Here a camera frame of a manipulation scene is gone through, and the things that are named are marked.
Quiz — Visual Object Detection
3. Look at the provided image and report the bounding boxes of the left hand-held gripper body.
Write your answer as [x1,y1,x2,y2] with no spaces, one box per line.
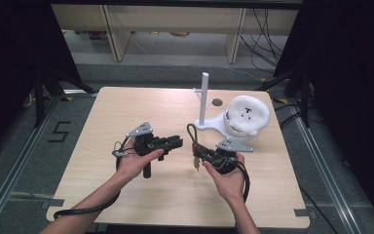
[125,121,169,179]

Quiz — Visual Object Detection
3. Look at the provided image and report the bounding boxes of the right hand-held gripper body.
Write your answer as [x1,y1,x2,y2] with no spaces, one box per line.
[204,137,254,176]

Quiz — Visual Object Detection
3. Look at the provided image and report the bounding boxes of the green strap keychain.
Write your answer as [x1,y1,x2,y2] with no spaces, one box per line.
[186,123,206,173]

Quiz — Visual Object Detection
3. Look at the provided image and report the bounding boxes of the white hook stand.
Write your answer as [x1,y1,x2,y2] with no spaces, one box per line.
[192,71,258,144]

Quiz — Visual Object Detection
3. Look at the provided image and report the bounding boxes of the white fluffy zipper pouch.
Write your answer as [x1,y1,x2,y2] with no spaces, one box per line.
[223,95,272,137]

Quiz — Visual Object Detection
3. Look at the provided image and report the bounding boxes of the person's left hand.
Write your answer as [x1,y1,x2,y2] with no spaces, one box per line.
[114,136,166,186]

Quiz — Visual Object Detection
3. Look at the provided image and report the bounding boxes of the person's right hand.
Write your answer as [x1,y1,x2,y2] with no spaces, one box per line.
[203,152,246,205]

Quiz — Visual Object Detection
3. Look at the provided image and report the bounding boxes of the grey tape strip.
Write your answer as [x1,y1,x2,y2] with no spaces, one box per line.
[41,197,65,210]
[293,208,318,219]

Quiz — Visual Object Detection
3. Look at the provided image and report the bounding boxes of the black metal stand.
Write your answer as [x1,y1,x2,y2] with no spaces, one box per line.
[32,66,96,129]
[255,66,312,130]

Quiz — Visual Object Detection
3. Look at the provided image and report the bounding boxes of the light wooden desk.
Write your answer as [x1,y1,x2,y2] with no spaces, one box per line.
[51,3,300,65]

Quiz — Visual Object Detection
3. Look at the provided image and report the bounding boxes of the black curtain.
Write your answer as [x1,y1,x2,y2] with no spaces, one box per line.
[0,0,83,164]
[272,0,374,228]

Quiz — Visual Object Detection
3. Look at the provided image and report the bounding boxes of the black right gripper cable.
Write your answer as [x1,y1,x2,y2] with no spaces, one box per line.
[218,156,251,203]

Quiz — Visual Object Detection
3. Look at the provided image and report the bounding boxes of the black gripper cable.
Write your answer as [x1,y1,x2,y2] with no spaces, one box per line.
[218,156,251,203]
[53,137,134,220]

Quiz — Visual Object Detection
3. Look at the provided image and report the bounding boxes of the white floor cable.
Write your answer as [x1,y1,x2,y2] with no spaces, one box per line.
[219,63,265,82]

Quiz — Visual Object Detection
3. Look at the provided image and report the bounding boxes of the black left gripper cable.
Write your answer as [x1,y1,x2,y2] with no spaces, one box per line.
[53,137,134,220]

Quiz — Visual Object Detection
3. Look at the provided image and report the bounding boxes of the aluminium floor rail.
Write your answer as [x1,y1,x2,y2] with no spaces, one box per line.
[0,93,65,234]
[290,108,363,234]

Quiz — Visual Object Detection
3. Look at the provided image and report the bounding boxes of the black floor cables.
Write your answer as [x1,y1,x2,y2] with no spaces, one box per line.
[239,8,288,74]

